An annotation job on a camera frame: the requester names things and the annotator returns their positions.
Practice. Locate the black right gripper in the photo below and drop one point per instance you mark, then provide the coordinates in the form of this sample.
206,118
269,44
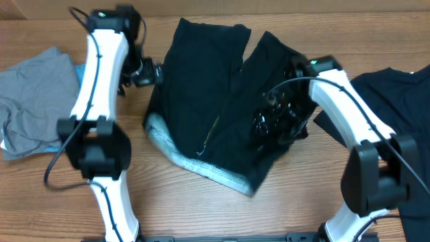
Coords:
272,119

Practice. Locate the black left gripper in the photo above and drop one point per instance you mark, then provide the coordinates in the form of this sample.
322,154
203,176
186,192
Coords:
153,74

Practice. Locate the black shorts with patterned waistband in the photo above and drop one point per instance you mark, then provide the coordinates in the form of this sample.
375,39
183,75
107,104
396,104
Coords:
201,116

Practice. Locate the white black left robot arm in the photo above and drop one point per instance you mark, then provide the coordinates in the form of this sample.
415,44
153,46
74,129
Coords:
91,137

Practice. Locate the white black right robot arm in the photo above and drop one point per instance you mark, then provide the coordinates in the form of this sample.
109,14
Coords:
378,175

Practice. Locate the blue folded garment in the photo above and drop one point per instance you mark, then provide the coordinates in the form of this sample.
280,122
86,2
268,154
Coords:
80,71

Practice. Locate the grey folded garment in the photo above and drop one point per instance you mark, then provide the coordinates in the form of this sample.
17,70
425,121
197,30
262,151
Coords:
35,94

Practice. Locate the dark navy t-shirt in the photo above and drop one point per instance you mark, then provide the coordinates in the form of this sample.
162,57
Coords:
400,100

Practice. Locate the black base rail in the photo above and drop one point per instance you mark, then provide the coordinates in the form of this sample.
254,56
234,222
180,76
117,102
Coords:
228,238

